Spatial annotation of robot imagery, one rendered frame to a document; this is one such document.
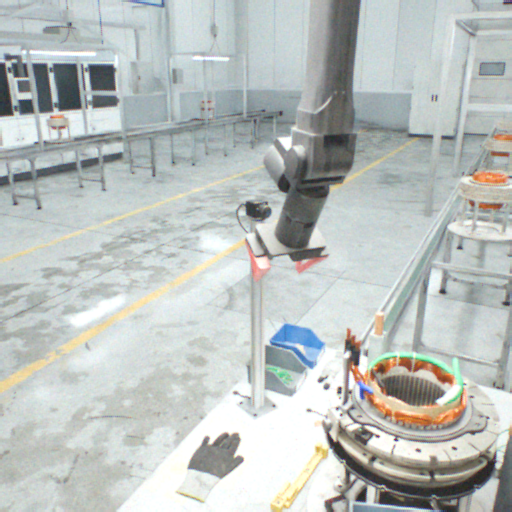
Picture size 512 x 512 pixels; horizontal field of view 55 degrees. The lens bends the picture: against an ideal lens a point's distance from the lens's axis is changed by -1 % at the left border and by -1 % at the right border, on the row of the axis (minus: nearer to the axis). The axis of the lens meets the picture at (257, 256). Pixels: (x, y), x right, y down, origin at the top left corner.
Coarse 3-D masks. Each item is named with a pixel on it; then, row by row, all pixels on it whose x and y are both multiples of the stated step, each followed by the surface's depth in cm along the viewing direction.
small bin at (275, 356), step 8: (272, 352) 162; (280, 352) 160; (288, 352) 159; (248, 360) 153; (272, 360) 163; (280, 360) 161; (288, 360) 160; (296, 360) 158; (248, 368) 152; (280, 368) 162; (288, 368) 161; (296, 368) 159; (304, 368) 158; (248, 376) 153; (272, 376) 148; (288, 376) 158; (296, 376) 158; (272, 384) 150; (280, 384) 148; (288, 384) 154; (280, 392) 149; (288, 392) 148
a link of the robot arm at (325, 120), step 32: (320, 0) 57; (352, 0) 57; (320, 32) 59; (352, 32) 58; (320, 64) 60; (352, 64) 60; (320, 96) 60; (352, 96) 62; (320, 128) 62; (352, 128) 64; (320, 160) 63; (352, 160) 65
